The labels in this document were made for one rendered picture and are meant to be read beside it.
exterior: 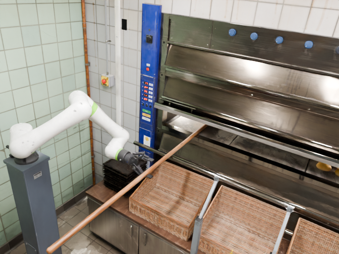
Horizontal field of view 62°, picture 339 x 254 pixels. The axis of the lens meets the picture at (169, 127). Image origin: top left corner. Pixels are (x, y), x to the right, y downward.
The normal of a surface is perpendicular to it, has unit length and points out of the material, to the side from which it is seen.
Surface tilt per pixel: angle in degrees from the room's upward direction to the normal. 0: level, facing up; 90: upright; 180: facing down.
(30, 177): 90
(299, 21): 90
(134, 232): 90
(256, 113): 70
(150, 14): 90
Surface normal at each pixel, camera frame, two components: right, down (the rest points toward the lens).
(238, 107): -0.48, 0.03
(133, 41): -0.54, 0.36
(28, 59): 0.84, 0.30
